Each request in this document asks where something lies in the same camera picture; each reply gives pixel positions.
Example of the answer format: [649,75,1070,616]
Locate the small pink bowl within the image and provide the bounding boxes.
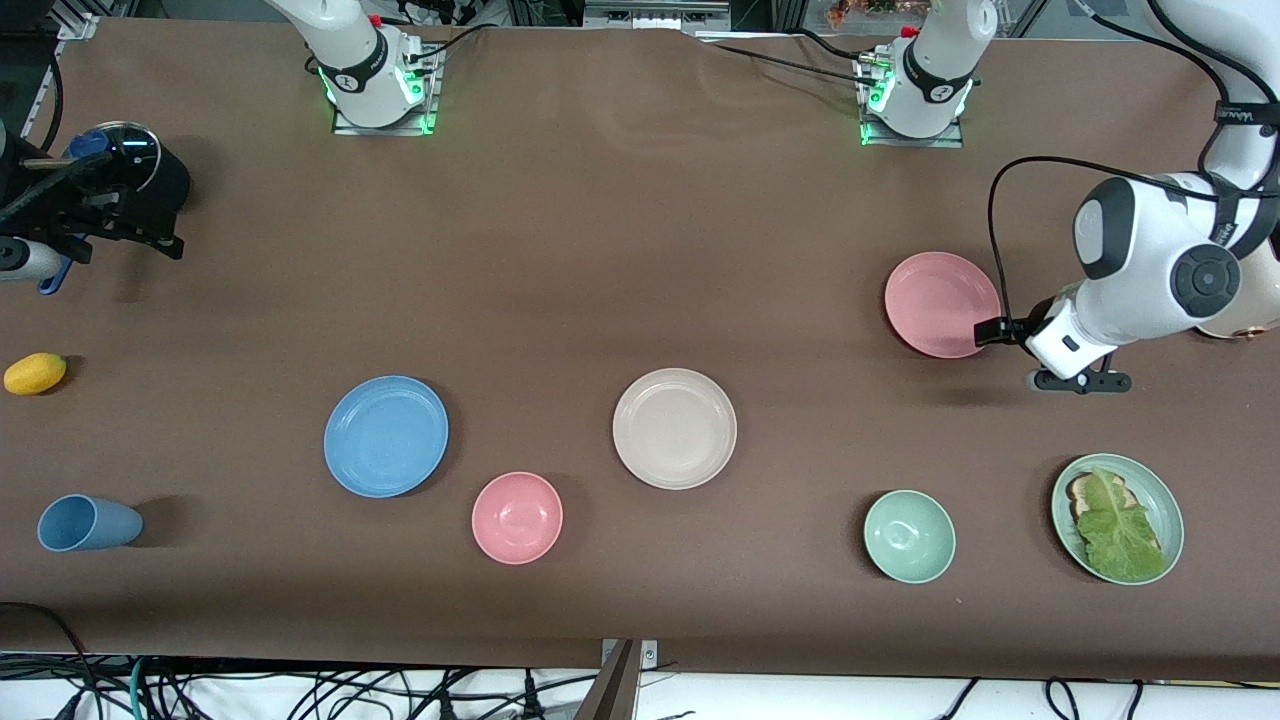
[471,471,564,566]

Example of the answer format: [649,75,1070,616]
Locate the yellow lemon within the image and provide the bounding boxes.
[3,352,68,396]

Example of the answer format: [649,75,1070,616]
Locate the red flower decoration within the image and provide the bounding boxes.
[825,0,931,27]

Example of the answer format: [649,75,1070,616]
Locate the green lettuce leaf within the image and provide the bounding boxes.
[1075,467,1169,583]

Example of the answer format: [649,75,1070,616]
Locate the dark metal post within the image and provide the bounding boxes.
[575,640,641,720]

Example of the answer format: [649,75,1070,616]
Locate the beige plate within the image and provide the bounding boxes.
[612,368,738,491]

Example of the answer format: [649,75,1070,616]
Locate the white power strip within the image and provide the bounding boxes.
[395,0,476,27]

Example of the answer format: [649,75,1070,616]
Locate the white kitchen appliance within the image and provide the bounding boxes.
[1195,308,1280,342]

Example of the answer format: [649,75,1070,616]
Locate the aluminium frame profile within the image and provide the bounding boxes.
[24,10,101,133]

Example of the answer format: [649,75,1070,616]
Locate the small green bowl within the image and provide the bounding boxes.
[863,489,957,584]

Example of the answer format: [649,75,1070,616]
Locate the pink plate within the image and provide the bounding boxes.
[884,251,1002,360]

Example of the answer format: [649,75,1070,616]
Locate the blue plate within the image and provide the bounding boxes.
[323,375,451,499]

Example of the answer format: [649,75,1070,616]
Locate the black pot with blue handle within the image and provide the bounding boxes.
[38,121,192,297]

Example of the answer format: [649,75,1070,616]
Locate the green plate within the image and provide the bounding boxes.
[1050,453,1185,586]

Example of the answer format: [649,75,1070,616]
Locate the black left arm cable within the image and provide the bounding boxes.
[987,0,1280,327]

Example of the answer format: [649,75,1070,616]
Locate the blue cup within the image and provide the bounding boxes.
[37,494,144,553]

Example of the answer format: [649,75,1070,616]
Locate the bread slice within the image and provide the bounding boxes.
[1066,473,1131,521]

